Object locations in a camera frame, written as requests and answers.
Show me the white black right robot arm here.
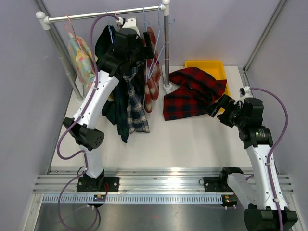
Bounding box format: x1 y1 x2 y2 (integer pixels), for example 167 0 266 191
207 95 298 231

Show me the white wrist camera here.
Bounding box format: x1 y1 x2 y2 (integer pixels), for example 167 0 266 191
240 86 253 99
116 17 140 36

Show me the pastel floral skirt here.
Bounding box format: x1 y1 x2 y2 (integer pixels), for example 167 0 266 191
68 32 95 90

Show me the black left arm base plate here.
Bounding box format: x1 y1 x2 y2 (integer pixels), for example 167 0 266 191
77 175 120 192

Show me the navy white plaid skirt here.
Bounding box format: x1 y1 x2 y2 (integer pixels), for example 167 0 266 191
123 67 150 134

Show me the dark green plaid skirt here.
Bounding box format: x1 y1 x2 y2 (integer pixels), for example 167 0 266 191
95 26 129 143

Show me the white metal clothes rack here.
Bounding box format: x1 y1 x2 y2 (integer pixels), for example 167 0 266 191
35 0 172 105

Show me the slotted white cable duct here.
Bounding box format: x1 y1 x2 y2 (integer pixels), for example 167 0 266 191
43 194 222 204

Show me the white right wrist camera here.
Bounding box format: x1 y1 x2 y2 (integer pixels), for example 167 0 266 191
240 86 253 99

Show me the aluminium rail frame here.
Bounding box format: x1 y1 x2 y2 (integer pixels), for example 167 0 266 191
21 0 299 231

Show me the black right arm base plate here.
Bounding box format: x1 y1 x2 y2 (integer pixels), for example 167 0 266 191
198 177 233 193

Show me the rust beige plaid skirt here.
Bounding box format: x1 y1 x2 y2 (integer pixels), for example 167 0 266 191
143 26 162 114

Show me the red navy plaid skirt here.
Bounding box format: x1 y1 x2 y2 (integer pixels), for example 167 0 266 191
163 67 227 121

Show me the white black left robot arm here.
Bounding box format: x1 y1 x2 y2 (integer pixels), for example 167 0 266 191
63 28 154 192

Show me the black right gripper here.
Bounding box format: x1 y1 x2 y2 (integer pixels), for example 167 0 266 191
204 94 247 128

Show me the blue hanger of green skirt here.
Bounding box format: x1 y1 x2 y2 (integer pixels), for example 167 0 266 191
107 20 115 44

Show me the yellow plastic bin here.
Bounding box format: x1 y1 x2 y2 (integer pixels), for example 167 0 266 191
179 60 230 104

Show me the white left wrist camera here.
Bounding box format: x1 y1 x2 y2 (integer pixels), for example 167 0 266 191
116 17 140 36

